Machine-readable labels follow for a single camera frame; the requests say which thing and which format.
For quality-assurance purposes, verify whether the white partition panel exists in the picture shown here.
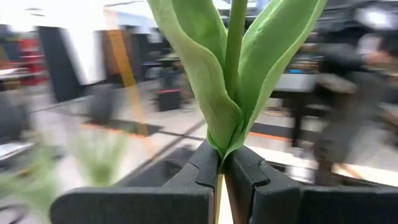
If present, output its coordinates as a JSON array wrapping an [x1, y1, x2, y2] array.
[[62, 29, 108, 86]]

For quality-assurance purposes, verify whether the black mat with striped edge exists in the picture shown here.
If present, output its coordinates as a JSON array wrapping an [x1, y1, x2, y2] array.
[[79, 119, 162, 138]]

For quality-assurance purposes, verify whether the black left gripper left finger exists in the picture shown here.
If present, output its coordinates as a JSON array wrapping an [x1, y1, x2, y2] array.
[[49, 139, 220, 224]]

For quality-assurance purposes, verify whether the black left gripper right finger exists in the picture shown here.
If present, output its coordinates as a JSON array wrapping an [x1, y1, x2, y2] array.
[[225, 146, 398, 224]]

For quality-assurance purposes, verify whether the black partition panel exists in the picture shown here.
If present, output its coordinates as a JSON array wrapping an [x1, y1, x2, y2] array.
[[37, 26, 81, 103]]

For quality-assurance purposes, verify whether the black box with red top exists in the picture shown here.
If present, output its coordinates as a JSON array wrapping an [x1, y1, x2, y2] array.
[[157, 88, 183, 112]]

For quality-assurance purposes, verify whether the yellow hanging cable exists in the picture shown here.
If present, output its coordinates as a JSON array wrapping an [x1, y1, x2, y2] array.
[[105, 29, 150, 138]]

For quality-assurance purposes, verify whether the person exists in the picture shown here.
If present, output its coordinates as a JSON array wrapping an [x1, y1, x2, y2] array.
[[312, 29, 398, 187]]

